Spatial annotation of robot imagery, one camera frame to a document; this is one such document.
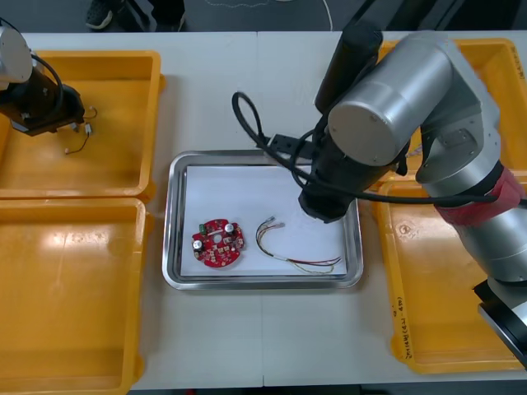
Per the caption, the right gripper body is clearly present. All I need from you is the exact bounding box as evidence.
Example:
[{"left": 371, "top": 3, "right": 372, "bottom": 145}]
[{"left": 297, "top": 184, "right": 360, "bottom": 225}]

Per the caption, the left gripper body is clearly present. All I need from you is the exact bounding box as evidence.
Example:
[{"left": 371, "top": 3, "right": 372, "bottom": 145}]
[{"left": 10, "top": 87, "right": 86, "bottom": 137}]

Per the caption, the thin wire harness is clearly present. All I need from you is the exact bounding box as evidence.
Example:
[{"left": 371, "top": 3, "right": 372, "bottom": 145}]
[{"left": 405, "top": 139, "right": 425, "bottom": 162}]

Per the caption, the person's shoe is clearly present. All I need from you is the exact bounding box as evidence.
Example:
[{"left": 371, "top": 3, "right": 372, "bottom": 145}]
[{"left": 85, "top": 0, "right": 114, "bottom": 30}]

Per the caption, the round red circuit board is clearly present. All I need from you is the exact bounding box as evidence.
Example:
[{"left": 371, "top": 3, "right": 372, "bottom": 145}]
[{"left": 191, "top": 219, "right": 247, "bottom": 269}]

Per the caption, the yellow-orange plastic bin with handwriting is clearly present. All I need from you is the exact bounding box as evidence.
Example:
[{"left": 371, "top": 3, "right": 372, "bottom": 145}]
[{"left": 372, "top": 179, "right": 527, "bottom": 374}]

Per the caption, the person's leg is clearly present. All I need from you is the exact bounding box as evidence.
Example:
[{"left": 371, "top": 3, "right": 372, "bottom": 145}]
[{"left": 150, "top": 0, "right": 186, "bottom": 32}]

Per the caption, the steel tray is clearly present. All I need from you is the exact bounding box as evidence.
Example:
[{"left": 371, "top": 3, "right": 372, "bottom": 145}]
[{"left": 161, "top": 150, "right": 365, "bottom": 291}]

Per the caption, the multicolour wire harness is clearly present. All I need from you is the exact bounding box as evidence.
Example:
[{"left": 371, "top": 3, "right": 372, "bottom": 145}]
[{"left": 254, "top": 216, "right": 343, "bottom": 274}]

